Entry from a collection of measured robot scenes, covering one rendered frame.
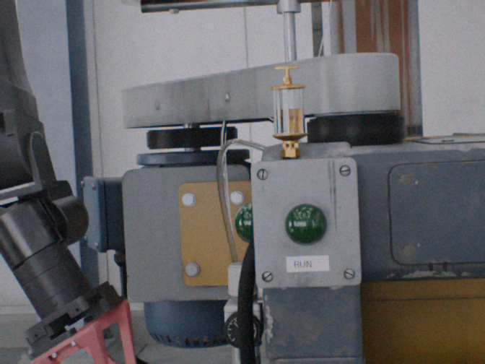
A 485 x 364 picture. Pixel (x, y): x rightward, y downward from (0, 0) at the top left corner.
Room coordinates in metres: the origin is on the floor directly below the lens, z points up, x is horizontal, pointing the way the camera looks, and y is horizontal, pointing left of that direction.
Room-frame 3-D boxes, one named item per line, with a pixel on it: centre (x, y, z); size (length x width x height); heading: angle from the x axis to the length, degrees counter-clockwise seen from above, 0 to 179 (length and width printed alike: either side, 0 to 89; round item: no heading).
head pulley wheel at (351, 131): (0.84, -0.11, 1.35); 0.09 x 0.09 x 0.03
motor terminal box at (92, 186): (1.15, 0.16, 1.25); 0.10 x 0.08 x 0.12; 19
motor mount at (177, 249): (1.10, 0.00, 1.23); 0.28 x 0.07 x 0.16; 84
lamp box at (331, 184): (0.66, -0.05, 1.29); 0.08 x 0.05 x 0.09; 84
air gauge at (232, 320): (0.89, 0.01, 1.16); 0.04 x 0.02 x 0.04; 84
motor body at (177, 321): (1.19, 0.06, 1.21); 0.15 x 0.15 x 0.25
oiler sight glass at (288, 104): (0.72, -0.04, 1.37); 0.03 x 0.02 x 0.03; 84
